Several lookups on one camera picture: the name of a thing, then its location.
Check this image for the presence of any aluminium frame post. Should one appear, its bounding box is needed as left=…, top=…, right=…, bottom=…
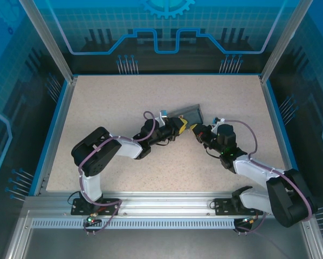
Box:
left=259, top=0, right=311, bottom=85
left=17, top=0, right=79, bottom=85

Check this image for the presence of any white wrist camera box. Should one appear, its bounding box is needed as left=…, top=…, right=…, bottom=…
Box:
left=211, top=116, right=227, bottom=128
left=157, top=108, right=169, bottom=125

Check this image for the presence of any blue edged aluminium side rail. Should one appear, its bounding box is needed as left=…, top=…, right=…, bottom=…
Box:
left=259, top=77, right=299, bottom=173
left=31, top=77, right=78, bottom=196

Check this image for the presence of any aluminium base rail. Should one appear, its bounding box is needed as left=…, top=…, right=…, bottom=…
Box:
left=23, top=190, right=299, bottom=217

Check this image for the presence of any starry night print tin box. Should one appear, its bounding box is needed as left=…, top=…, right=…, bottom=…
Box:
left=166, top=103, right=205, bottom=126

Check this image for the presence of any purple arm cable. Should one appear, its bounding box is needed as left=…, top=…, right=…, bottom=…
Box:
left=225, top=118, right=313, bottom=236
left=78, top=110, right=154, bottom=236

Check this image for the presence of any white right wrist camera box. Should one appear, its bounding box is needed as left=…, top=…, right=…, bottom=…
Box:
left=211, top=116, right=227, bottom=128

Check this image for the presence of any slotted grey cable duct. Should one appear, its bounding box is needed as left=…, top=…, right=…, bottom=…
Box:
left=31, top=217, right=238, bottom=230

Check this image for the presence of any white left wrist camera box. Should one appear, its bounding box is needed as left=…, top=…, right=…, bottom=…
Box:
left=157, top=108, right=169, bottom=125

